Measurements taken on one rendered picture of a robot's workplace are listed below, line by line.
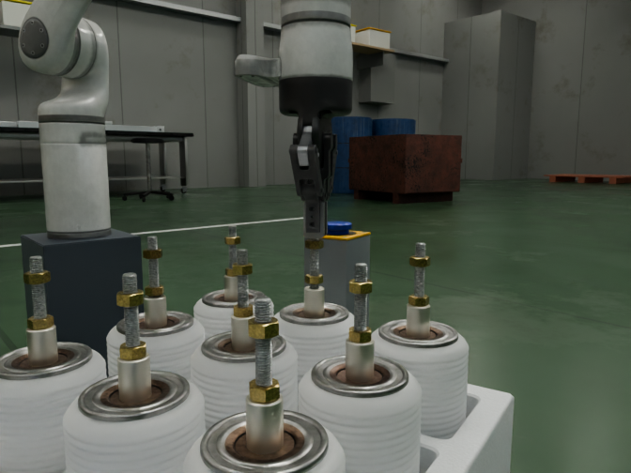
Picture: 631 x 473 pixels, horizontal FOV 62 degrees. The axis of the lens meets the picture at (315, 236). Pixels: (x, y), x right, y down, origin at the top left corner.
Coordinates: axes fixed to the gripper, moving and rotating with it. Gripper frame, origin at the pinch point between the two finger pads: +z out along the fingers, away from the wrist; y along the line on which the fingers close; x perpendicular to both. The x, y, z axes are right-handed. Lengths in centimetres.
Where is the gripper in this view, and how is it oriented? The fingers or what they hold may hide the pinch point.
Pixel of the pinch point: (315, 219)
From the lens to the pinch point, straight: 55.8
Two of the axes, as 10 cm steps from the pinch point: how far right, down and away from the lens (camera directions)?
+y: 2.0, -1.4, 9.7
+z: 0.0, 9.9, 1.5
